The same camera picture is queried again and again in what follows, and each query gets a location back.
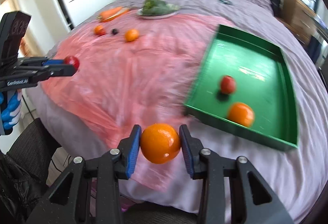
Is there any red apple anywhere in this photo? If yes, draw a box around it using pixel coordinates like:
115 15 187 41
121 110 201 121
64 56 80 70
220 75 236 95
98 29 106 36

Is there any orange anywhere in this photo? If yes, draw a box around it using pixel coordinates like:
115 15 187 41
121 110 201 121
227 102 255 128
124 29 140 42
93 25 105 36

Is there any dark purple plum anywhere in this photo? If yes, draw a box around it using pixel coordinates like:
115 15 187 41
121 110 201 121
112 28 118 35

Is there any orange small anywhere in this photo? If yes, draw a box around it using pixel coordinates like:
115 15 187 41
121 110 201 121
140 124 181 164

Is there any blue white gloved left hand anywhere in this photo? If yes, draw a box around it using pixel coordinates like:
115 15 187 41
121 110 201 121
1 89 22 135

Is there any black jacket sleeve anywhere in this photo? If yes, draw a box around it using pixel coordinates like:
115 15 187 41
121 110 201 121
1 153 50 223

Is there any orange carrot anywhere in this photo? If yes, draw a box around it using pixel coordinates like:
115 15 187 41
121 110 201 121
97 7 123 21

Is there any pink plastic sheet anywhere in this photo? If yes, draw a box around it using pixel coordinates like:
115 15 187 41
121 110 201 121
40 10 236 192

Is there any orange oval dish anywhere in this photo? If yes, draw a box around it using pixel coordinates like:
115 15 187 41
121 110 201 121
101 7 130 22

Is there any white patterned plate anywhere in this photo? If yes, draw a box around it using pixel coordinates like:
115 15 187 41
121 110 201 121
137 3 180 19

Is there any green bok choy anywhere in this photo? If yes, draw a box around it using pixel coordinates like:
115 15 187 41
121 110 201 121
142 0 175 16

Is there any green rectangular tray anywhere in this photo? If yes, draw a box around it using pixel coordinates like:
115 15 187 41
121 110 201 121
184 25 298 151

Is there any dark blue tote bag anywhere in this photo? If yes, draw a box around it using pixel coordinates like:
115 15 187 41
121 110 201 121
306 35 323 64

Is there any small dark object on bed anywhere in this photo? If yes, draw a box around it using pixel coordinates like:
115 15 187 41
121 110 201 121
219 0 233 6

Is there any wooden drawer chest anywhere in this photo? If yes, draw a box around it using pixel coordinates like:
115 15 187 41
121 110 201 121
278 0 316 47

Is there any black cable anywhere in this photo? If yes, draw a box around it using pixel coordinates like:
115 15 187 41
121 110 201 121
21 95 38 122

